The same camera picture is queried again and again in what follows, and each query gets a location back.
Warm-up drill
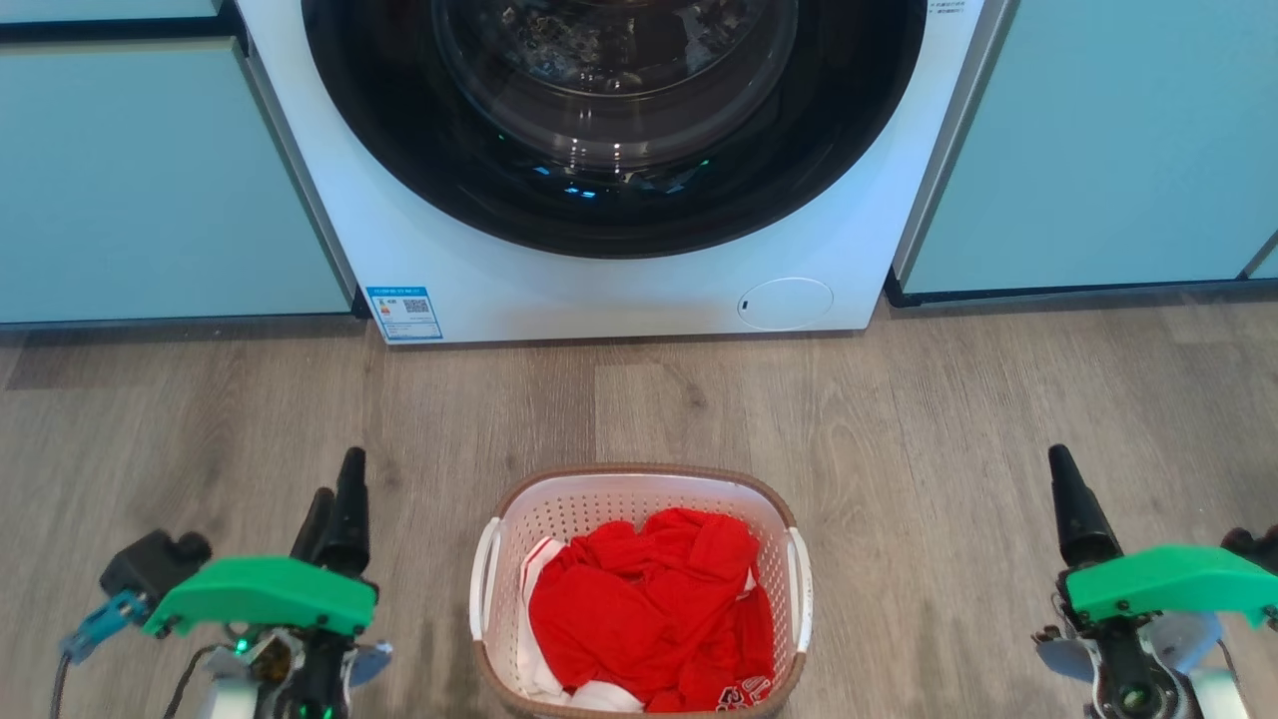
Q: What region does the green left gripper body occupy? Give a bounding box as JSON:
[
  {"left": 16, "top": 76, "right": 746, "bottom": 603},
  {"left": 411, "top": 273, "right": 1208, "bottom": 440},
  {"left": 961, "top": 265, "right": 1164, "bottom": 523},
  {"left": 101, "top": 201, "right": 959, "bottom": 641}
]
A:
[{"left": 143, "top": 555, "right": 379, "bottom": 639}]

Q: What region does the long dark left gripper finger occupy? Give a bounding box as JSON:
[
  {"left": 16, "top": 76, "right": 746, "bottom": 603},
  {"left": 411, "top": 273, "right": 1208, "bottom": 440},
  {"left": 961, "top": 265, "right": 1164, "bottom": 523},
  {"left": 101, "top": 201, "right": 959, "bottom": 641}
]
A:
[{"left": 318, "top": 446, "right": 373, "bottom": 579}]

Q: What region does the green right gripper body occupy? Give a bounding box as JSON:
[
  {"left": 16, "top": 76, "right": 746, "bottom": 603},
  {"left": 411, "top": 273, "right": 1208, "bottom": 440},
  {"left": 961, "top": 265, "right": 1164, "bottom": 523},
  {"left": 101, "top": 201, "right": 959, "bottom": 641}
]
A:
[{"left": 1063, "top": 544, "right": 1278, "bottom": 630}]

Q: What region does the short dark left gripper finger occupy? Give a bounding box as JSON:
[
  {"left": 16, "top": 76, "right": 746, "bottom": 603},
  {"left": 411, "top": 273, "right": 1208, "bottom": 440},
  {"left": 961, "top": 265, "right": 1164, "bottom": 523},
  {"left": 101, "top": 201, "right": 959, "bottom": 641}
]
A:
[{"left": 291, "top": 487, "right": 335, "bottom": 563}]

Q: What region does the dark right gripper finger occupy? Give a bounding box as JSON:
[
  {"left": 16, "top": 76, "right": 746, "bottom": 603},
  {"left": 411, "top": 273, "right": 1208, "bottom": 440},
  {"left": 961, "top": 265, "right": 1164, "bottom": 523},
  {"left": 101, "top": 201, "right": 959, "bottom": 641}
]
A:
[{"left": 1047, "top": 443, "right": 1122, "bottom": 569}]

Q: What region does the white basket with brown rim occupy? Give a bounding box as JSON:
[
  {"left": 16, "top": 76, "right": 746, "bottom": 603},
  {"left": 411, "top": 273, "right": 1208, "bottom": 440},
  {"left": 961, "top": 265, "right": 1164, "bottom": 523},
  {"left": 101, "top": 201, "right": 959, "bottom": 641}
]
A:
[{"left": 469, "top": 463, "right": 815, "bottom": 719}]

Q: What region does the blue energy label sticker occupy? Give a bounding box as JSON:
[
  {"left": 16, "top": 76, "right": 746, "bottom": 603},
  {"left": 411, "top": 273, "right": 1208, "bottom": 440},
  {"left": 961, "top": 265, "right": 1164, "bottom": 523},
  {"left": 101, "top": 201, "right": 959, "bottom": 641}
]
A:
[{"left": 365, "top": 287, "right": 444, "bottom": 343}]

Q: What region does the white garment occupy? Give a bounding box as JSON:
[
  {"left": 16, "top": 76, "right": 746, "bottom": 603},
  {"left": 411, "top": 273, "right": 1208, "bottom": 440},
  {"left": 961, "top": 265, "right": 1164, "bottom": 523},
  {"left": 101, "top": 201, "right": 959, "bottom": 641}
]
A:
[{"left": 513, "top": 536, "right": 646, "bottom": 714}]

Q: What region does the red garment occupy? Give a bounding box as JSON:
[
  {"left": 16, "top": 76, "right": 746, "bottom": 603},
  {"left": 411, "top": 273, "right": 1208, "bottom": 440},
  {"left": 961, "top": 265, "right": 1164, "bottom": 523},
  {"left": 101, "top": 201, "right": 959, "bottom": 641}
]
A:
[{"left": 527, "top": 507, "right": 777, "bottom": 713}]

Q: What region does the round white filter cover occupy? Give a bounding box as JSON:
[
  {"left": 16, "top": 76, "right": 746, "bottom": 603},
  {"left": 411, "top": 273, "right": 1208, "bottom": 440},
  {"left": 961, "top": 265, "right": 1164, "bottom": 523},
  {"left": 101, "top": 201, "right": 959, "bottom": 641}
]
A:
[{"left": 738, "top": 277, "right": 835, "bottom": 333}]

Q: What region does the white front-load washing machine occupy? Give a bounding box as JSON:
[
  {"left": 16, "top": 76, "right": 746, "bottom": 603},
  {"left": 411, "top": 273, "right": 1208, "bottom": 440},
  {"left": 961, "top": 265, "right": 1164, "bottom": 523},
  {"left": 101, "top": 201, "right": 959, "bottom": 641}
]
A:
[{"left": 235, "top": 0, "right": 1019, "bottom": 346}]

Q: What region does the black round washer door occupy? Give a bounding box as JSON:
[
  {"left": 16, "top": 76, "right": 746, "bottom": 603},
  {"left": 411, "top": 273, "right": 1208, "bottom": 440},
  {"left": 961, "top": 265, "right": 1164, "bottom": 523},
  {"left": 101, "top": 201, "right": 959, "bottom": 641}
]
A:
[{"left": 302, "top": 0, "right": 930, "bottom": 260}]

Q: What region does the tall teal cabinet panel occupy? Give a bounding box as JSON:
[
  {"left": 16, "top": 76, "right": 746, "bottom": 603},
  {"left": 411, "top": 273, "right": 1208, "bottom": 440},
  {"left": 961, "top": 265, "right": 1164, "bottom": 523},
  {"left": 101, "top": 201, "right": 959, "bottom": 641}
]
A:
[{"left": 892, "top": 0, "right": 1278, "bottom": 298}]

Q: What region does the large teal cabinet door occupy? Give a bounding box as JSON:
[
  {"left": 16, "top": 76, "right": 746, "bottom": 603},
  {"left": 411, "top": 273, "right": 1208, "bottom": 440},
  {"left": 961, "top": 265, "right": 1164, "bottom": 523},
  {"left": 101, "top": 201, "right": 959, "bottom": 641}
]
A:
[{"left": 0, "top": 38, "right": 356, "bottom": 326}]

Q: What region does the narrow teal cabinet drawer front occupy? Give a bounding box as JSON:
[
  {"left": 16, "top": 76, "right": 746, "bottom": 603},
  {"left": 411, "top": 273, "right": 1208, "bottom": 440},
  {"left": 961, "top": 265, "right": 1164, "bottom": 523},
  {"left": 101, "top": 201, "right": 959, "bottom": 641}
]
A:
[{"left": 0, "top": 0, "right": 227, "bottom": 24}]

